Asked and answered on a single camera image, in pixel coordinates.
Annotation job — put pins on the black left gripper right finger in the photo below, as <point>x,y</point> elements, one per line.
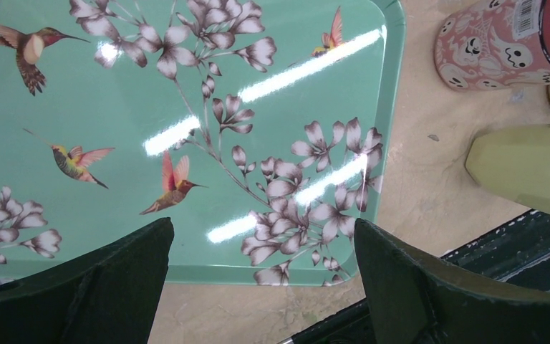
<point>415,297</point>

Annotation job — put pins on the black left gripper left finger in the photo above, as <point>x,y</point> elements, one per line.
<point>109,295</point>

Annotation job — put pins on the lime green mug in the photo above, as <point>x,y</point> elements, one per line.
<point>514,163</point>

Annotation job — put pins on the pink skull mug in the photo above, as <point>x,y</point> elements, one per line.
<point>492,45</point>

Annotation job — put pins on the green floral tray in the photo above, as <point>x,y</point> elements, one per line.
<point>259,128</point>

